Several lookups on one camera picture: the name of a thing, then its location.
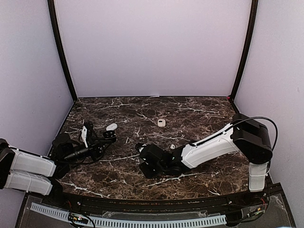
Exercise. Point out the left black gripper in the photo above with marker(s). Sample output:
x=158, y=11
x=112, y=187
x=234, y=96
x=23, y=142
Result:
x=94, y=147

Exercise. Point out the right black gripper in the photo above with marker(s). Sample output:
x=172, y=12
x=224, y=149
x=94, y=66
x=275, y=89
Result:
x=148, y=173

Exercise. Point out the black round charging case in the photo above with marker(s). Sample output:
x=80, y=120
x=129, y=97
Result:
x=109, y=135

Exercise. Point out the beige gold-rimmed charging case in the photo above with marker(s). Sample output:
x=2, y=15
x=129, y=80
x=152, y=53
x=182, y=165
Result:
x=161, y=122

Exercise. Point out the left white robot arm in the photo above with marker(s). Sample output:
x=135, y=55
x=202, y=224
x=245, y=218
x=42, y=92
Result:
x=29, y=172

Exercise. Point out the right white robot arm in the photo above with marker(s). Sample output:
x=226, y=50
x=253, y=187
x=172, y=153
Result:
x=244, y=134

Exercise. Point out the white oval charging case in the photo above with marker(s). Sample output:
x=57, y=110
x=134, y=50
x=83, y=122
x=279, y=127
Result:
x=112, y=127

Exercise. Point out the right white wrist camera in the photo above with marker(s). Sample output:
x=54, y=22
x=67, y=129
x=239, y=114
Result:
x=140, y=146

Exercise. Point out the black front table rail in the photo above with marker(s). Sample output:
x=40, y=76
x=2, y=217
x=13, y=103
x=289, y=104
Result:
x=97, y=204

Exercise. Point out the white slotted cable duct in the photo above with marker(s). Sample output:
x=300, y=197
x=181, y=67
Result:
x=131, y=220

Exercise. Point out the left black frame post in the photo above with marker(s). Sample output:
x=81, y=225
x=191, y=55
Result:
x=60, y=49

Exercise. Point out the black frame post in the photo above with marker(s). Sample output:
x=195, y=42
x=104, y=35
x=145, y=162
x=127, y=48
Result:
x=60, y=49
x=246, y=48

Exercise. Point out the right black frame post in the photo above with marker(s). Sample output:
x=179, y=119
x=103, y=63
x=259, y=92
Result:
x=246, y=48

